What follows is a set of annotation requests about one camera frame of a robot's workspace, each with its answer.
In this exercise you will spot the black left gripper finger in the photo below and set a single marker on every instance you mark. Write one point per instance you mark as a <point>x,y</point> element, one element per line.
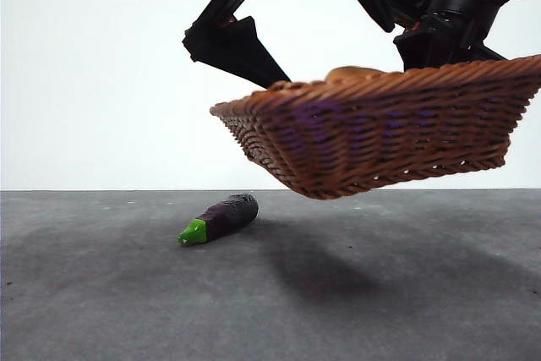
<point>228,48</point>

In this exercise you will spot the purple eggplant with green stem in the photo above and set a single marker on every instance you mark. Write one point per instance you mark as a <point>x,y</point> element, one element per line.
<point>230,217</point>

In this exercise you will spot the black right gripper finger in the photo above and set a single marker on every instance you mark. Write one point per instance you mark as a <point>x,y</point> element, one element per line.
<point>484,53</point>
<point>427,50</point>

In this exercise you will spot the brown woven wicker basket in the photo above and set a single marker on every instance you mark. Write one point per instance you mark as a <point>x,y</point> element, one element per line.
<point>380,137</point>

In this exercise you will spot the brown potato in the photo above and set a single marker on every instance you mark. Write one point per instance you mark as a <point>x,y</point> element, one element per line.
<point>351,73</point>

